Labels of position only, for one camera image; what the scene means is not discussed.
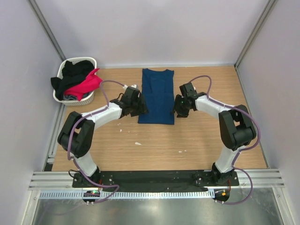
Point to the white laundry basket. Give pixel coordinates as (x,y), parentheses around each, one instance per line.
(84,101)

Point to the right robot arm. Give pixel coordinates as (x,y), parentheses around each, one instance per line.
(236,127)

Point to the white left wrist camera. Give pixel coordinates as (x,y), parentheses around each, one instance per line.
(132,86)

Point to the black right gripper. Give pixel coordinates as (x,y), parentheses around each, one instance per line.
(179,108)

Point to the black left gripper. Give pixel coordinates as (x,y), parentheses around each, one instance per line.
(139,106)

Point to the grey t shirt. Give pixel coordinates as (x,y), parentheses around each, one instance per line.
(74,98)

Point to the aluminium frame rail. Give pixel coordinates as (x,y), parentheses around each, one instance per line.
(257,178)

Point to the pink t shirt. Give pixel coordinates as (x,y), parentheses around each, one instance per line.
(91,83)

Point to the blue t shirt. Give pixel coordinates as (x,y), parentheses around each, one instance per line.
(157,88)

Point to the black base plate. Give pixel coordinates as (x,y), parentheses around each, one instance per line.
(163,181)

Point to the black t shirt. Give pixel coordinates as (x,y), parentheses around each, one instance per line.
(72,75)

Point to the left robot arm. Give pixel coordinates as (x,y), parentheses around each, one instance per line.
(77,133)

